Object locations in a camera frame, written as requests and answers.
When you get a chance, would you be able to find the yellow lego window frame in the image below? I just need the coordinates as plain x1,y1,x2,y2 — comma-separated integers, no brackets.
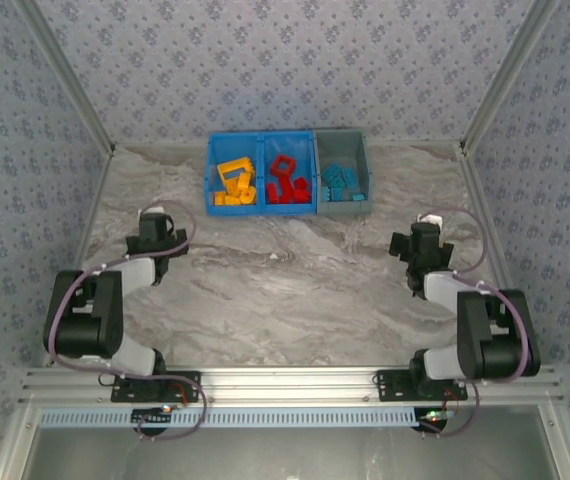
216,156,257,194

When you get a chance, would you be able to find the red lego window frame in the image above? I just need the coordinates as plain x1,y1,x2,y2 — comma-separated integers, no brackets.
268,154,300,181

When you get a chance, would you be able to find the blue plastic bin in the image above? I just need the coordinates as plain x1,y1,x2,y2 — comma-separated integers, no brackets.
205,130,266,219
259,130,319,218

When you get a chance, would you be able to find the grey plastic bin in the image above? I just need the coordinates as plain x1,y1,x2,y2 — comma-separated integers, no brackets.
311,128,376,219

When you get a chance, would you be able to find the black controller board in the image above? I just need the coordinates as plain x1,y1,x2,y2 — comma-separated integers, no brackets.
131,405,174,427
416,407,454,435

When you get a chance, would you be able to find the grey metal panel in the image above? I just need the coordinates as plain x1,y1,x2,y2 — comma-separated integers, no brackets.
0,404,570,480

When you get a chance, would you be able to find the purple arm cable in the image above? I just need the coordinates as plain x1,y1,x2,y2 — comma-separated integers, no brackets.
47,199,198,376
434,206,536,386

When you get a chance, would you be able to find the aluminium side rail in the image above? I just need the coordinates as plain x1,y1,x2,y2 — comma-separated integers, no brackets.
456,142,539,365
39,147,116,369

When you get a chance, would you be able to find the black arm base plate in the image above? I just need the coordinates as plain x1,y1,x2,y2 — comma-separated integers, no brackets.
110,370,202,404
374,369,469,404

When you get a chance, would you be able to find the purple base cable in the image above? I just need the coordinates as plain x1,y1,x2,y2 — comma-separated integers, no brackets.
422,379,481,440
134,374,210,442

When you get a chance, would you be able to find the aluminium mounting rail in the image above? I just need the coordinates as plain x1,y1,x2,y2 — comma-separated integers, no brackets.
19,364,565,407

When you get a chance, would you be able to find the aluminium frame post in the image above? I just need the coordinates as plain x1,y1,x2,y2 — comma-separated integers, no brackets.
14,0,117,154
458,0,562,150

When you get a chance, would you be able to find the light blue slotted cable duct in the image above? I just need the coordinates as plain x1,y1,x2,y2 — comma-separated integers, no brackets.
39,406,420,429

